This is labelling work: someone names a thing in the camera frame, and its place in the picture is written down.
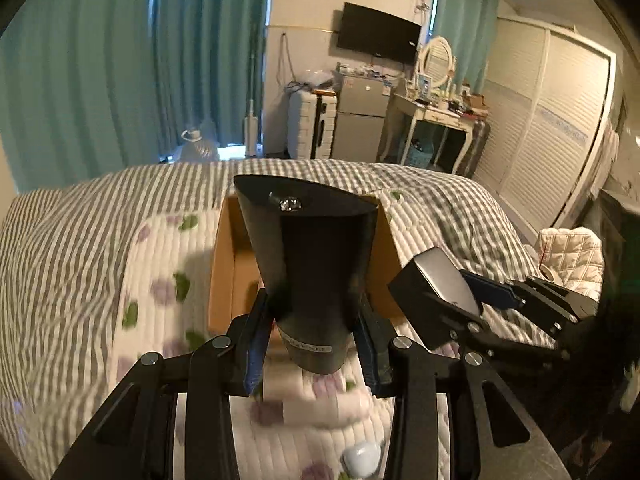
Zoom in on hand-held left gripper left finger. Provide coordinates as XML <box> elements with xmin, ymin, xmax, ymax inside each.
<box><xmin>50</xmin><ymin>290</ymin><xmax>271</xmax><ymax>480</ymax></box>

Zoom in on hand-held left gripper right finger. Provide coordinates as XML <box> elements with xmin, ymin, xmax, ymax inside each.
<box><xmin>354</xmin><ymin>304</ymin><xmax>532</xmax><ymax>480</ymax></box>

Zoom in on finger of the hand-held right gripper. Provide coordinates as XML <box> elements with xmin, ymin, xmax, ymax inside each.
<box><xmin>459</xmin><ymin>269</ymin><xmax>578</xmax><ymax>323</ymax></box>
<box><xmin>434</xmin><ymin>304</ymin><xmax>571</xmax><ymax>367</ymax></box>

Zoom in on small black grey box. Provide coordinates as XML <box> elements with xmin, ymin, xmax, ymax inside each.
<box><xmin>387</xmin><ymin>247</ymin><xmax>485</xmax><ymax>352</ymax></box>

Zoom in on brown cardboard box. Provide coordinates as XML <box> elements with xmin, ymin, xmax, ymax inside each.
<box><xmin>207</xmin><ymin>194</ymin><xmax>407</xmax><ymax>342</ymax></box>

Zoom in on black tapered bottle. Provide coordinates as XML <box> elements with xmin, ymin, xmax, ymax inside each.
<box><xmin>234</xmin><ymin>174</ymin><xmax>379</xmax><ymax>376</ymax></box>

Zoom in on white quilted cushion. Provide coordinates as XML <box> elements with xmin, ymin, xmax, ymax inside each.
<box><xmin>536</xmin><ymin>226</ymin><xmax>607</xmax><ymax>303</ymax></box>

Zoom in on dark cabinet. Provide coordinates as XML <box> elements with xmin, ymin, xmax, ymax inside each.
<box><xmin>592</xmin><ymin>187</ymin><xmax>640</xmax><ymax>311</ymax></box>

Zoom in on small white round case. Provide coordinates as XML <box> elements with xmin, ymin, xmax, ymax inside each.
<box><xmin>341</xmin><ymin>441</ymin><xmax>385</xmax><ymax>477</ymax></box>

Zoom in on white quilted floral blanket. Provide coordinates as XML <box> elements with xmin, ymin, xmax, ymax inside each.
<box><xmin>112</xmin><ymin>210</ymin><xmax>453</xmax><ymax>480</ymax></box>

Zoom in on blue basket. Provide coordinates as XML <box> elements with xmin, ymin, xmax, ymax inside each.
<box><xmin>404</xmin><ymin>142</ymin><xmax>437</xmax><ymax>168</ymax></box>

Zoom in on white louvred wardrobe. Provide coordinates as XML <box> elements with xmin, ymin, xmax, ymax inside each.
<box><xmin>470</xmin><ymin>14</ymin><xmax>623</xmax><ymax>241</ymax></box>

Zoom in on white dressing table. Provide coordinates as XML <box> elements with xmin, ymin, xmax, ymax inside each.
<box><xmin>376</xmin><ymin>91</ymin><xmax>491</xmax><ymax>173</ymax></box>

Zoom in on grey white striped bed cover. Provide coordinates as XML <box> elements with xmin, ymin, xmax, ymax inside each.
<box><xmin>0</xmin><ymin>157</ymin><xmax>556</xmax><ymax>480</ymax></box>

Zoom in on clear plastic water jug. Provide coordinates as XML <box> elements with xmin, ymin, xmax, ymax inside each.
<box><xmin>175</xmin><ymin>127</ymin><xmax>221</xmax><ymax>163</ymax></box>

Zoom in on grey two-door fridge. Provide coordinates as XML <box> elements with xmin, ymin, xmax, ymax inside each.
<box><xmin>332</xmin><ymin>74</ymin><xmax>392</xmax><ymax>163</ymax></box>

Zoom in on white ribbed suitcase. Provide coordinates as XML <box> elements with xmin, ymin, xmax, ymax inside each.
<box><xmin>287</xmin><ymin>89</ymin><xmax>341</xmax><ymax>160</ymax></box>

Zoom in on white oval mirror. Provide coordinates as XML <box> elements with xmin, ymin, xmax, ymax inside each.
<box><xmin>414</xmin><ymin>36</ymin><xmax>458</xmax><ymax>92</ymax></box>

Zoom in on teal curtain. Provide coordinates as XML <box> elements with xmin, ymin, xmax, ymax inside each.
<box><xmin>0</xmin><ymin>0</ymin><xmax>276</xmax><ymax>196</ymax></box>
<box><xmin>431</xmin><ymin>0</ymin><xmax>502</xmax><ymax>93</ymax></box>

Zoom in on black wall television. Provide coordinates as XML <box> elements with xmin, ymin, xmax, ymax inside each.
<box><xmin>335</xmin><ymin>2</ymin><xmax>423</xmax><ymax>66</ymax></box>

